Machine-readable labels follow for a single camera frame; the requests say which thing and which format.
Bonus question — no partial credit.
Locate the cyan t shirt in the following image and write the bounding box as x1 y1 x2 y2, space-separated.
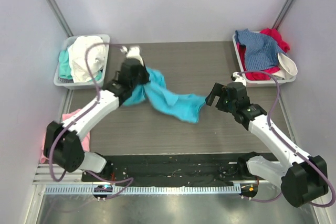
123 68 205 124

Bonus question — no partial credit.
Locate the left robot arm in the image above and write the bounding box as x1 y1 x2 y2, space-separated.
44 58 149 174

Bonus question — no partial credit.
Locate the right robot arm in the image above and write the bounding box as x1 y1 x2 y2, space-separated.
206 82 332 207

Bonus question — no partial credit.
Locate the blue patterned t shirt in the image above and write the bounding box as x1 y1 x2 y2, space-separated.
235 29 286 71

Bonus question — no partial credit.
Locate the cream white t shirt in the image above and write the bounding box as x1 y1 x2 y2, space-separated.
272 53 298 80

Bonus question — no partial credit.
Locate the teal green t shirt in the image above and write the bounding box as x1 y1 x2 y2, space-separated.
58 49 106 83

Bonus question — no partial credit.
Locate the red t shirt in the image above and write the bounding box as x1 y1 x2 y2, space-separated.
237 28 290 81

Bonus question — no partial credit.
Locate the pink t shirt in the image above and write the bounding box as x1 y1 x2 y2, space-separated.
39 109 91 164

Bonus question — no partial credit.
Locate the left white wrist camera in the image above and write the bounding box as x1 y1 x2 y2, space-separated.
120 46 144 66

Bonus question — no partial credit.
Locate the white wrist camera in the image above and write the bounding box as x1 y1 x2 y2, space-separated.
231 72 247 87
120 46 144 66

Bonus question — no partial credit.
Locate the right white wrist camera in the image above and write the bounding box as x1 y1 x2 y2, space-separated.
231 72 247 87

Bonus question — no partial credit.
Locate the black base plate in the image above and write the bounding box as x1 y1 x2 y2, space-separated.
98 153 256 187

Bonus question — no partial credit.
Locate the slotted cable duct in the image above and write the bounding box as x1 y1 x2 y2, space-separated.
45 184 241 195

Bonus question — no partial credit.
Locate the left aluminium frame post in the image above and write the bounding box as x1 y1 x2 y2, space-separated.
46 0 74 37

